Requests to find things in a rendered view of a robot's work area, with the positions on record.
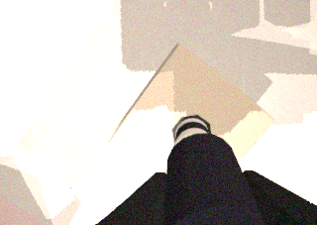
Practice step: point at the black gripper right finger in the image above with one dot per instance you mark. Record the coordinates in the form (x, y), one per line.
(278, 205)

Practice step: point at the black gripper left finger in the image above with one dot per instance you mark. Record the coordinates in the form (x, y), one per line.
(143, 207)

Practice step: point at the white marker with black band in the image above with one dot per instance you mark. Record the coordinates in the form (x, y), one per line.
(189, 127)

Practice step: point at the black marker cap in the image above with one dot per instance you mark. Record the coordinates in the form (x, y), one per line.
(206, 186)

